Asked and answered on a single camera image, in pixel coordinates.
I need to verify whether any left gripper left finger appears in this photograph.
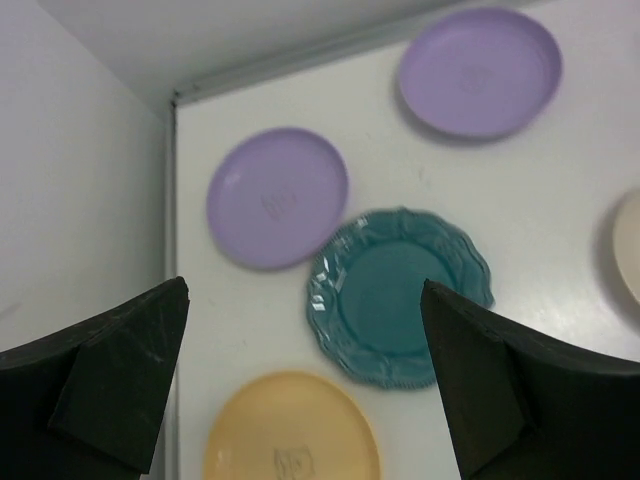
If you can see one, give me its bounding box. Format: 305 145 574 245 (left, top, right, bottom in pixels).
1 276 190 479

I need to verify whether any purple plate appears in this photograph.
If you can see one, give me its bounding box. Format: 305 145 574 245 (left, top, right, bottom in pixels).
206 127 349 270
397 7 563 139

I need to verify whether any orange plate left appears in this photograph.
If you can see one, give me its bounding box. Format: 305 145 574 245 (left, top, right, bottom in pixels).
202 371 382 480

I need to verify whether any teal scalloped plate back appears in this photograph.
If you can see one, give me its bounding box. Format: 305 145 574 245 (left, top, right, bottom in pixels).
305 208 494 390

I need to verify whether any purple plate near left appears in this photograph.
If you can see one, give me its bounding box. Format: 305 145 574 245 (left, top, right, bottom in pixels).
206 127 349 270

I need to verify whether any purple plate at back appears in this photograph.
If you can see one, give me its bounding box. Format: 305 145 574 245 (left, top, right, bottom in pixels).
397 7 563 139

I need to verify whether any cream plate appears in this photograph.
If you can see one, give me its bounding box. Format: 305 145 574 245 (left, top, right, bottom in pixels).
612 189 640 302

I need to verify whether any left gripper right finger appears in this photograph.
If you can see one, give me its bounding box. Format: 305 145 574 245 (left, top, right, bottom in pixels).
421 281 639 479

